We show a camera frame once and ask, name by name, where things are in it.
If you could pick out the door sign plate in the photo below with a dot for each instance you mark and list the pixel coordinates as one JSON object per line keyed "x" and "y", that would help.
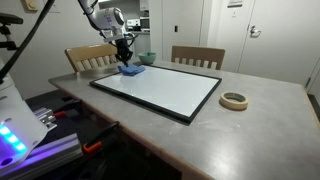
{"x": 235, "y": 3}

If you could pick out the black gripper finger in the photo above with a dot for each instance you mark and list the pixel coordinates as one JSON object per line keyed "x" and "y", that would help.
{"x": 123, "y": 62}
{"x": 127, "y": 62}

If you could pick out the wooden chair near tape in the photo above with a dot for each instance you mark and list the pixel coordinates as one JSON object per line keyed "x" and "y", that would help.
{"x": 89, "y": 57}

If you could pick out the white robot base blue light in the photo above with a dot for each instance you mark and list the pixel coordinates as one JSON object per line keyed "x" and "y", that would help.
{"x": 20, "y": 130}

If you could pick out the aluminium extrusion rail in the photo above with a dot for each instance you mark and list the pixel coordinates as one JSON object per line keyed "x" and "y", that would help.
{"x": 45, "y": 158}

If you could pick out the beige masking tape roll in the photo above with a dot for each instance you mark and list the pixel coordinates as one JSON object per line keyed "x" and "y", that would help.
{"x": 233, "y": 101}

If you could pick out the orange black clamp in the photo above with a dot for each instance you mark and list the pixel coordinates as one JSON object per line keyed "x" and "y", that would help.
{"x": 106, "y": 137}
{"x": 71, "y": 105}

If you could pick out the black framed white board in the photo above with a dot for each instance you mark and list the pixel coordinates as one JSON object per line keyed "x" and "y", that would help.
{"x": 173, "y": 93}

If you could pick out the wooden chair near bowl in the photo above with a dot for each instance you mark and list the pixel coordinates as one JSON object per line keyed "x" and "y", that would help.
{"x": 202, "y": 54}

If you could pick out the kitchen counter with appliances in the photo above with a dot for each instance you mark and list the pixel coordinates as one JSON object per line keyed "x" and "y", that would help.
{"x": 139, "y": 24}

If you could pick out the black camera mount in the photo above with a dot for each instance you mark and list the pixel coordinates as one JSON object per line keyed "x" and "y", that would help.
{"x": 6, "y": 20}

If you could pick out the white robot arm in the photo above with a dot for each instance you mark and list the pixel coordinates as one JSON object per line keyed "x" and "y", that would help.
{"x": 109, "y": 22}

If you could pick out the silver door lever handle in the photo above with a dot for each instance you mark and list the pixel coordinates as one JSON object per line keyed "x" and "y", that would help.
{"x": 254, "y": 32}

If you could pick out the green ceramic bowl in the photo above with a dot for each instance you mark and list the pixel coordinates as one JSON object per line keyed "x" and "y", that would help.
{"x": 147, "y": 57}

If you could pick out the wall thermostat dial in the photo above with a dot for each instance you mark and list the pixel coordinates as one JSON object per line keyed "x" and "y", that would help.
{"x": 31, "y": 5}

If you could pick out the blue microfiber towel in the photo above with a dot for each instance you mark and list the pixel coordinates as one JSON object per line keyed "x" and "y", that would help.
{"x": 131, "y": 69}

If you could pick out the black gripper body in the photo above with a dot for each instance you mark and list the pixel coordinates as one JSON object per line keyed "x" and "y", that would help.
{"x": 124, "y": 54}

